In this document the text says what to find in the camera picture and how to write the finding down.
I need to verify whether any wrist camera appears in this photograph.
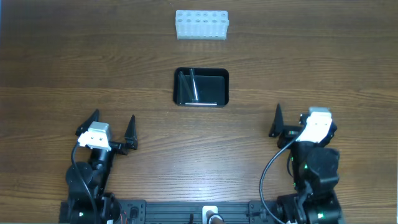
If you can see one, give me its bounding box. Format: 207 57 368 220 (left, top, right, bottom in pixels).
76 121 112 152
295 106 333 144

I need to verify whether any mounting rail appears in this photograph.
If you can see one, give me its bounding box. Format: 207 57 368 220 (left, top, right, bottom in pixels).
58 198 335 224

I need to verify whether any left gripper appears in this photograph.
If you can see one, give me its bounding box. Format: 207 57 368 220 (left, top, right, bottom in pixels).
75 109 139 156

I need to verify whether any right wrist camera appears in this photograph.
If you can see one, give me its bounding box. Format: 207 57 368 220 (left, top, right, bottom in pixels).
295 106 333 144

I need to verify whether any white test tube rack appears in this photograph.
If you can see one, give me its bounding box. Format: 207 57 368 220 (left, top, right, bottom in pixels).
175 9 230 41

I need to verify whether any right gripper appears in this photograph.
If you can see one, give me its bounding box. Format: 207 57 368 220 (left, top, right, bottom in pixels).
268 103 308 149

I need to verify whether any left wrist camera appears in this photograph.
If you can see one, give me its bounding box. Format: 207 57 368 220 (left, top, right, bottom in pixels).
76 121 112 152

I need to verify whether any black cable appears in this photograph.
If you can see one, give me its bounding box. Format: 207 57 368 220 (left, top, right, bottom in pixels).
70 142 100 224
259 135 302 224

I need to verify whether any black tray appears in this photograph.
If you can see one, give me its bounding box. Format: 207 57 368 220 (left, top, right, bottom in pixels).
173 67 230 108

